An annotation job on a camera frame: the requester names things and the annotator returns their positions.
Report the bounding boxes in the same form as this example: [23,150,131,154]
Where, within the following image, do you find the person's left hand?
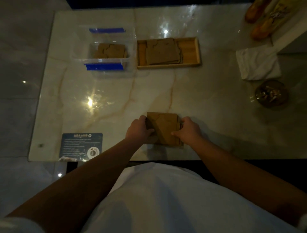
[125,115,155,145]

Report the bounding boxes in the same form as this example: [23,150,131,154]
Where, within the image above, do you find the brown puzzle pieces in container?
[93,43,128,59]

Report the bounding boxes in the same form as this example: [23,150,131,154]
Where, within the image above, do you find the person's right hand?
[171,117,203,146]

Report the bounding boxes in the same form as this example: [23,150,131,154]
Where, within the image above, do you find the brown puzzle pieces in tray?
[139,37,184,66]

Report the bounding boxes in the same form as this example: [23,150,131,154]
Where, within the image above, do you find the white folded napkin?
[236,47,282,80]

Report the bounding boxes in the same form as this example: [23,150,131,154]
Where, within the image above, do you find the wooden tray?
[137,37,201,70]

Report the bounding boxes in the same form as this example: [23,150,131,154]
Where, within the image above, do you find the brown wooden puzzle pieces stack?
[145,112,184,146]

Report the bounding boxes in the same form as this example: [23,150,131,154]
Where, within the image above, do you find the clear plastic container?
[72,25,138,78]

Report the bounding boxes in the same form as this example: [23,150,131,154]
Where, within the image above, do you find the person's white shirt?
[80,162,301,233]

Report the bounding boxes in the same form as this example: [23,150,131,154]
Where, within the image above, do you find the round glass ashtray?
[254,80,289,108]

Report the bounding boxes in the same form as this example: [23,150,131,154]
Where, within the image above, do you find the person's left forearm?
[5,137,142,233]

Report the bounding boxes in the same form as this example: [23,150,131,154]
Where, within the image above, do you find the person's right forearm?
[193,137,307,227]

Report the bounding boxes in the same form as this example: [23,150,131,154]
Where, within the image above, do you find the dark blue instruction card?
[58,133,103,162]

